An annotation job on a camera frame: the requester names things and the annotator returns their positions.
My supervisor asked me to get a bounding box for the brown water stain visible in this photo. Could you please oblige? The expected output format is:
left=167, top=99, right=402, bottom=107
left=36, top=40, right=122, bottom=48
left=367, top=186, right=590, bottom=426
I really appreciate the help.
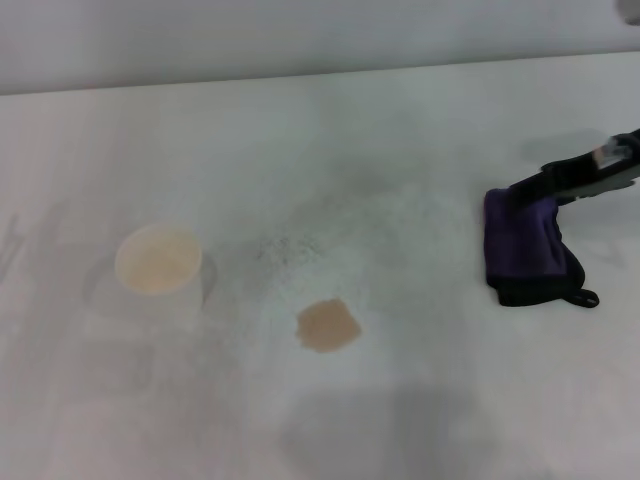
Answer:
left=294, top=297, right=363, bottom=356

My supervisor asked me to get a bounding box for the white paper cup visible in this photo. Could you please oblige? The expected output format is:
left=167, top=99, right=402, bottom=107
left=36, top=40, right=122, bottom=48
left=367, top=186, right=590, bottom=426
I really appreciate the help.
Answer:
left=113, top=223, right=205, bottom=321

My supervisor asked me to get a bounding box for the purple rag with black trim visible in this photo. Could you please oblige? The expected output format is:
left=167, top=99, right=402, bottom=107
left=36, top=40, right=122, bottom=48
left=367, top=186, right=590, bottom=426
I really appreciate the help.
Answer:
left=482, top=187, right=601, bottom=309

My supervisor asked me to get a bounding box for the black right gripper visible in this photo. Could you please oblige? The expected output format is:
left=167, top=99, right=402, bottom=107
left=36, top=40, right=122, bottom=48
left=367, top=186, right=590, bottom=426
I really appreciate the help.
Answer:
left=506, top=127, right=640, bottom=207

